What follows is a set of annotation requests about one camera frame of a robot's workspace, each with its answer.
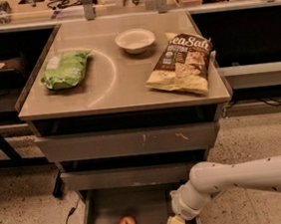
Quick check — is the dark box on shelf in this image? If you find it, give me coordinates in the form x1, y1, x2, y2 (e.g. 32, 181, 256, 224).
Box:
0, 57, 25, 77

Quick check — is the middle grey drawer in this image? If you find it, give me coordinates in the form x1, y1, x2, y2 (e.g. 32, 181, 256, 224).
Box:
60, 162, 194, 191

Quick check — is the black floor cable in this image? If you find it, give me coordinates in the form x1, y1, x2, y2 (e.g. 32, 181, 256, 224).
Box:
62, 196, 85, 224

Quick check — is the brown sea salt chip bag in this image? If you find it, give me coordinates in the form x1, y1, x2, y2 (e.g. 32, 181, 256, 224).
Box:
145, 33, 213, 96

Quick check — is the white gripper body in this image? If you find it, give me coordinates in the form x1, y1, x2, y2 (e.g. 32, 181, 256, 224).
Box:
170, 182, 204, 220

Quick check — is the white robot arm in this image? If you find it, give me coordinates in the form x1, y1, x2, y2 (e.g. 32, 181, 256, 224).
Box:
166, 155, 281, 224

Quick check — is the grey drawer cabinet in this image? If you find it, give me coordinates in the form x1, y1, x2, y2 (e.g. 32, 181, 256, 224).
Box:
6, 5, 242, 200

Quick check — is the black table leg frame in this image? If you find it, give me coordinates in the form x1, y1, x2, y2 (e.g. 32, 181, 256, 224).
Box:
0, 118, 50, 169

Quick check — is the open bottom grey drawer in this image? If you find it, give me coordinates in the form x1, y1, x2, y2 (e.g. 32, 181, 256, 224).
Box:
74, 178, 204, 224

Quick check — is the top grey drawer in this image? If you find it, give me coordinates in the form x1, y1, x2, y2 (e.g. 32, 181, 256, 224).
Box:
35, 122, 219, 163

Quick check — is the white bowl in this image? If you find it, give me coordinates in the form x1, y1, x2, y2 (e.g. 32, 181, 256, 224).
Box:
115, 28, 155, 55

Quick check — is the green snack bag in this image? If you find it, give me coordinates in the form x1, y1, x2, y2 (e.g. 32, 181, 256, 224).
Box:
40, 50, 91, 91

